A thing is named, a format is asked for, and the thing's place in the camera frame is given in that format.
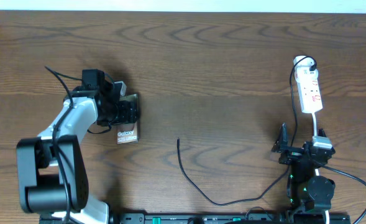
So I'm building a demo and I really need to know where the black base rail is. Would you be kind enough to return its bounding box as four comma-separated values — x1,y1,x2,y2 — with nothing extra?
108,212,351,224

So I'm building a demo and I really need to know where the black charger cable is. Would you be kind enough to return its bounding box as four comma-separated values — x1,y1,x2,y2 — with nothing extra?
176,55,318,207

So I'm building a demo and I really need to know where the white power strip cord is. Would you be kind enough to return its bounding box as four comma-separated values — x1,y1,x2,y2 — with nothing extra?
311,112,331,224

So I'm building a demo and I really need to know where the white power strip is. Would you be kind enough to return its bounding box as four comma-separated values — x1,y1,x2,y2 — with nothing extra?
293,55,323,114

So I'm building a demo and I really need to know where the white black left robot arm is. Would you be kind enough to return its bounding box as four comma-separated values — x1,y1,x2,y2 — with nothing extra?
16,82,139,223

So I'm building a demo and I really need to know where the Galaxy S25 Ultra smartphone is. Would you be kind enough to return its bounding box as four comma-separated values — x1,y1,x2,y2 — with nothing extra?
115,94,140,144

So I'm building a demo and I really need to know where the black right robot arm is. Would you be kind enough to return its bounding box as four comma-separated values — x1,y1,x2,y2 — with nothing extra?
272,124,336,223

